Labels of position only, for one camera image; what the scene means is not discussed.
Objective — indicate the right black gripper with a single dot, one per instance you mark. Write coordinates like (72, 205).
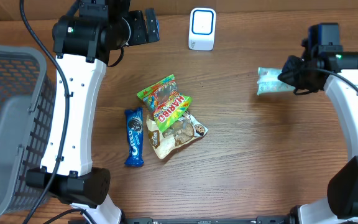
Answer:
(288, 74)

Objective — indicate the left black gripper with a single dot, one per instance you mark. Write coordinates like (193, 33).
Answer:
(137, 20)

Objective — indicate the green haribo gummy bag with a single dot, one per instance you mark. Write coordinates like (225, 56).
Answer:
(165, 103)

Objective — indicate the blue oreo cookie pack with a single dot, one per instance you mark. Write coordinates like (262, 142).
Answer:
(135, 135)

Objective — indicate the brown cookie snack bag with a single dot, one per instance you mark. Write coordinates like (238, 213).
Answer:
(183, 131)

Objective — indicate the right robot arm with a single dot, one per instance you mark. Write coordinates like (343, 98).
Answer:
(325, 66)

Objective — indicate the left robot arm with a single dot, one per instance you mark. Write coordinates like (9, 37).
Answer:
(83, 40)

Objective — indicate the white barcode scanner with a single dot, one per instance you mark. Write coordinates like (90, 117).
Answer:
(202, 29)

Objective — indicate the grey plastic mesh basket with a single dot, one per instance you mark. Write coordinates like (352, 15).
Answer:
(26, 108)

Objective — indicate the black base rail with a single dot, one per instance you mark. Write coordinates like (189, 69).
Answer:
(281, 219)

